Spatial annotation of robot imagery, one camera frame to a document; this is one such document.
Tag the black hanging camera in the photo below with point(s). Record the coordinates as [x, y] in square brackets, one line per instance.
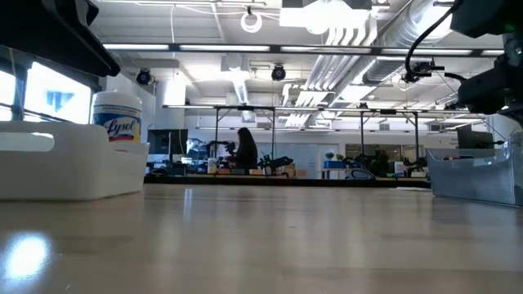
[143, 77]
[425, 69]
[278, 72]

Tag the background workstation frame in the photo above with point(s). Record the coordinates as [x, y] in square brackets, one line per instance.
[245, 108]

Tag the silver ventilation duct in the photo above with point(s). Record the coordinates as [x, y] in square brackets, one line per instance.
[392, 45]

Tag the grey translucent plastic bin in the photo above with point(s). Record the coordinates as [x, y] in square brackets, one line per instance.
[470, 179]

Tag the green striped bandage wrapper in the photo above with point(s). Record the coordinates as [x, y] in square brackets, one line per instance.
[410, 189]

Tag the Lysol wipes canister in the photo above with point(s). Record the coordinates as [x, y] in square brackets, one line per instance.
[118, 118]

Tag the white background canister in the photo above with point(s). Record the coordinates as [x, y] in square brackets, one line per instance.
[399, 169]
[212, 166]

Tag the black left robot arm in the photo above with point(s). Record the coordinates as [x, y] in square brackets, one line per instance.
[69, 10]

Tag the tan cardboard box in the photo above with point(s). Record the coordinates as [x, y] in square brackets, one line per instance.
[294, 171]

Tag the white plastic bin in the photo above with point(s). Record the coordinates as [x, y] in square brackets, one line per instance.
[81, 171]

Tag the person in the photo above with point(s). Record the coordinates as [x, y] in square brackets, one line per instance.
[246, 151]

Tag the bright window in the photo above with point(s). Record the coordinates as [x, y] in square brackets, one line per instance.
[57, 98]

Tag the small green plant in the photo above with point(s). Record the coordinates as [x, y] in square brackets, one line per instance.
[330, 156]

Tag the black computer monitor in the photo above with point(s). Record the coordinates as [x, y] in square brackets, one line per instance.
[474, 139]
[167, 141]

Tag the white ceiling pipes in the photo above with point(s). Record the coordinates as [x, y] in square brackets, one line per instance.
[327, 69]

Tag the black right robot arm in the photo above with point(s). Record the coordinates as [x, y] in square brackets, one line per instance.
[482, 16]

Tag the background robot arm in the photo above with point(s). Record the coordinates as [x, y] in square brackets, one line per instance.
[278, 161]
[220, 145]

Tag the blue storage bin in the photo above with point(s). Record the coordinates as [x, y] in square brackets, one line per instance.
[335, 164]

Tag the black overhead light bar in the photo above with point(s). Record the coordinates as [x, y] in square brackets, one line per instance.
[275, 49]

